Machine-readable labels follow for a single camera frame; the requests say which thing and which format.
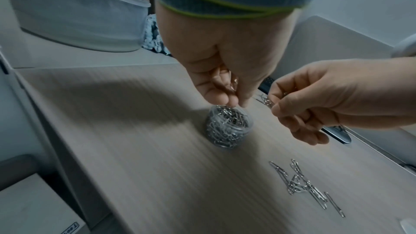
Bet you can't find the person's right hand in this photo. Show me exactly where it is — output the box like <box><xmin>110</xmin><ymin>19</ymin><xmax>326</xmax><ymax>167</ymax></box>
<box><xmin>268</xmin><ymin>57</ymin><xmax>416</xmax><ymax>146</ymax></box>

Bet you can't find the person's left hand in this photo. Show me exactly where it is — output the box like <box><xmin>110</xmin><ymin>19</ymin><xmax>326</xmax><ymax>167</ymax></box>
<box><xmin>156</xmin><ymin>0</ymin><xmax>302</xmax><ymax>108</ymax></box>

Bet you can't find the clear jar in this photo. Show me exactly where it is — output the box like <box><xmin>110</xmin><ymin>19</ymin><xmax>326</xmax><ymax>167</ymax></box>
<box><xmin>205</xmin><ymin>104</ymin><xmax>254</xmax><ymax>150</ymax></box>

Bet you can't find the pile of silver paper clips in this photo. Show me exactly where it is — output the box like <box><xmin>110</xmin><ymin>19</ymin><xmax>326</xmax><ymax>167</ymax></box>
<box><xmin>269</xmin><ymin>158</ymin><xmax>346</xmax><ymax>218</ymax></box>

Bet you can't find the beige desk divider panel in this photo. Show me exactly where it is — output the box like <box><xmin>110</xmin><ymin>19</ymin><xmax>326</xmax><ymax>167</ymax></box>
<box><xmin>286</xmin><ymin>15</ymin><xmax>416</xmax><ymax>92</ymax></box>

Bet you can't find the pale blue crumpled cloth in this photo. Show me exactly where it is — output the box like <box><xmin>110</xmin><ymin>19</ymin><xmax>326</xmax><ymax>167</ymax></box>
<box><xmin>141</xmin><ymin>14</ymin><xmax>172</xmax><ymax>56</ymax></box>

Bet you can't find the white round tracker puck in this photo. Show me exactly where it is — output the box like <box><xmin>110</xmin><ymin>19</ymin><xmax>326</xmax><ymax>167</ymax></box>
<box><xmin>391</xmin><ymin>34</ymin><xmax>416</xmax><ymax>59</ymax></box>

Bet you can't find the white cabinet door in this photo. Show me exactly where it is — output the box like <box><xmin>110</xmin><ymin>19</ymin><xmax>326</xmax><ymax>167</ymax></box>
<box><xmin>0</xmin><ymin>48</ymin><xmax>91</xmax><ymax>228</ymax></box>

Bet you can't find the white labelled box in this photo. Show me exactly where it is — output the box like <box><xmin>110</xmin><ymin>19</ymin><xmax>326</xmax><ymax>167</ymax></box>
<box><xmin>0</xmin><ymin>172</ymin><xmax>87</xmax><ymax>234</ymax></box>

